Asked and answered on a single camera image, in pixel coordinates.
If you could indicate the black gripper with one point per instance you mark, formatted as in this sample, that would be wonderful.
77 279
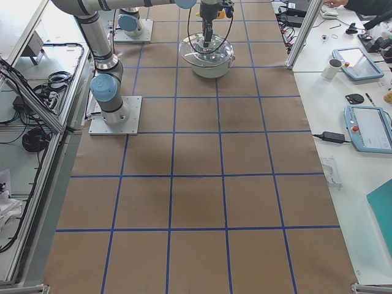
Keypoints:
207 11

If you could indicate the glass pot lid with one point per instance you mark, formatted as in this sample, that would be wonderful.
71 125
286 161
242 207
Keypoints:
195 41

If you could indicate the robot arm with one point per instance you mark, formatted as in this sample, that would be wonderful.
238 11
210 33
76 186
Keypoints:
129 22
105 87

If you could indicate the pale green electric pot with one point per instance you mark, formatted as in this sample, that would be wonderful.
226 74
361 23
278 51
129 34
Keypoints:
213 65

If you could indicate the white mug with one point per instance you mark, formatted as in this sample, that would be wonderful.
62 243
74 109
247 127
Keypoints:
332 68

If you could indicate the blue teach pendant far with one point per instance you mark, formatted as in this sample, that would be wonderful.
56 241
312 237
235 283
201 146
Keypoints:
357 64

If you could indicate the blue teach pendant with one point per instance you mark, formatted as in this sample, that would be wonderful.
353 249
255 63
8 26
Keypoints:
357 64
369 129

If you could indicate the black round pad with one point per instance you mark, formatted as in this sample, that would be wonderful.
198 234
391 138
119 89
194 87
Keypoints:
354 98

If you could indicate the black power adapter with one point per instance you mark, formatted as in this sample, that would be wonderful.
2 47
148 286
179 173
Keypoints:
332 137

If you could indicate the black pen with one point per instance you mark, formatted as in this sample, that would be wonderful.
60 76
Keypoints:
370 99

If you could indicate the grey box on shelf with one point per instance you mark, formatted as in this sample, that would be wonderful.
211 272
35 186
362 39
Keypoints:
34 48

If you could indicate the blue teach pendant near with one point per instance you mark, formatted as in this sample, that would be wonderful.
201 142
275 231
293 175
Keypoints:
369 129

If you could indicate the teal board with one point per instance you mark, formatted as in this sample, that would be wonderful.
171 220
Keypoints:
380 202

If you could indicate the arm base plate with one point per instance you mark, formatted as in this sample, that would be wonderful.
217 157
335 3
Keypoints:
125 121
145 36

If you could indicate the aluminium frame post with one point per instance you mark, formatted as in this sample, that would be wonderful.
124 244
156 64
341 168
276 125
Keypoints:
305 29

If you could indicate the clear plastic bracket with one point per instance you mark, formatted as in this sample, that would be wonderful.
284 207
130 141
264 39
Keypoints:
331 172

